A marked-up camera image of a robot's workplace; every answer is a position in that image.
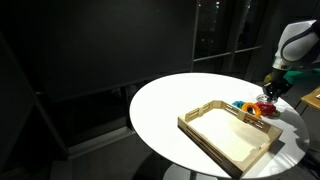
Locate grey window frame rail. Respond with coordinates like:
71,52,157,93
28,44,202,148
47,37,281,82
190,0,263,75

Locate green wrist mount part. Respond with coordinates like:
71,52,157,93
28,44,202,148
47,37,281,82
283,67,320,85

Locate light wooden tray box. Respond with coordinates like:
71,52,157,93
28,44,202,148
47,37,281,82
177,99,284,179

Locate black partition panel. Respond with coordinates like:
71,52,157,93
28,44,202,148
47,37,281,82
31,0,198,103

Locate white table pedestal base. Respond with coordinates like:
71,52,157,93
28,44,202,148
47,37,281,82
162,162,219,180

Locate wooden side table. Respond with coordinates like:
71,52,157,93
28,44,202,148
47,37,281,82
294,85,320,116

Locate orange studded ring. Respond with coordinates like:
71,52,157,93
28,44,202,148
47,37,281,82
241,101,262,118

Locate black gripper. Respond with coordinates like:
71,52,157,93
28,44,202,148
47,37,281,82
262,67,295,103

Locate red ring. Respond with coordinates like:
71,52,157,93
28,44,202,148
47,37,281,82
254,101,278,117

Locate teal toothed ring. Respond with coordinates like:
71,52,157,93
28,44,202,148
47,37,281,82
231,100,246,109

